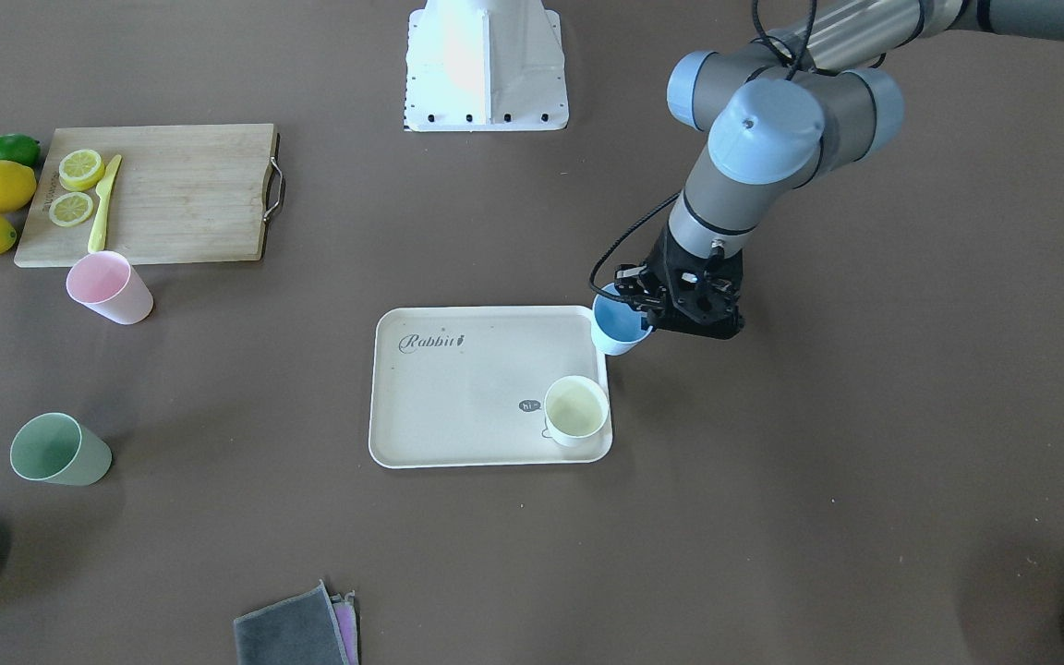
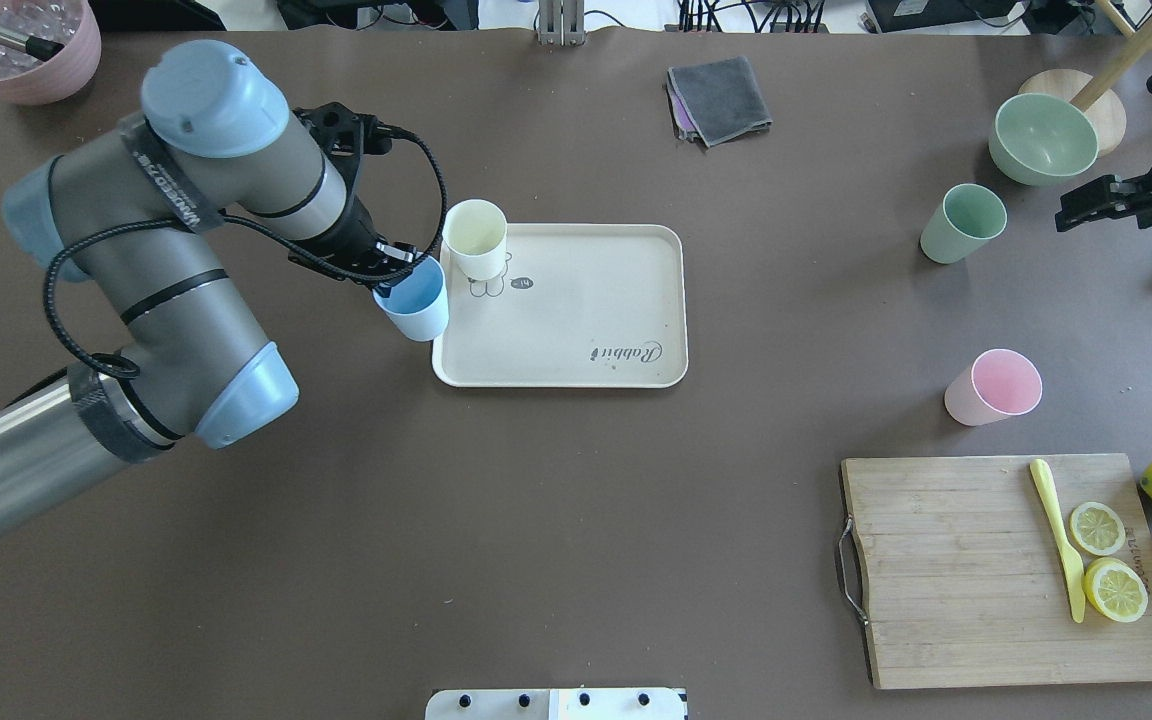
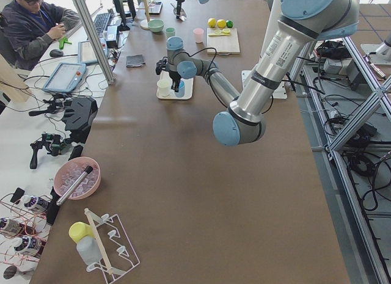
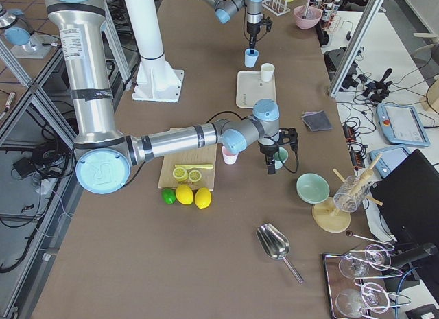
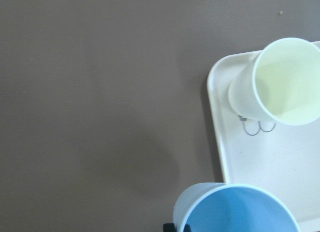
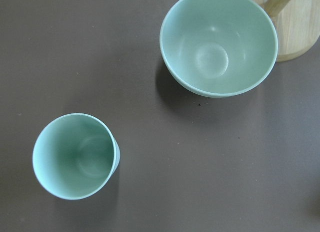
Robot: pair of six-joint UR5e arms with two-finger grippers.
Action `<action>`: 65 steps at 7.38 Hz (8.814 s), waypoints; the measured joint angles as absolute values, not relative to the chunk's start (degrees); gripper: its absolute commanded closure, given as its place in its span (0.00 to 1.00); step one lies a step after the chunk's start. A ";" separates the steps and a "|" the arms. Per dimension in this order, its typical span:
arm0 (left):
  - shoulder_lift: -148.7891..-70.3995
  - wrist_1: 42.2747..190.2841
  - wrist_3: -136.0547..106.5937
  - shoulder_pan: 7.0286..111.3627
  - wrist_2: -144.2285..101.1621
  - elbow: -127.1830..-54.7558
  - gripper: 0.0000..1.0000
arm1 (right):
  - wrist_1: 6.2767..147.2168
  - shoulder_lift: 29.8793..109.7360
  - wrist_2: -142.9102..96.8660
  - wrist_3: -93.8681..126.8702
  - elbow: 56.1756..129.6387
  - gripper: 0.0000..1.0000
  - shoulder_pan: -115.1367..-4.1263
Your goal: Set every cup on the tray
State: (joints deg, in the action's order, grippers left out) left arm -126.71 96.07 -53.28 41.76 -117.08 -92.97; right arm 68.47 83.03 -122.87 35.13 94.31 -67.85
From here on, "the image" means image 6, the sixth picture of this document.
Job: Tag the wooden cup tree stand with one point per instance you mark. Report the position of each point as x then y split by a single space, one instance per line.
297 23

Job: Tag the green plastic cup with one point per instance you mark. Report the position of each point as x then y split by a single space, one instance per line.
74 156

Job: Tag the green plastic bowl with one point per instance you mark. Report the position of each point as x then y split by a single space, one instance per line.
218 48

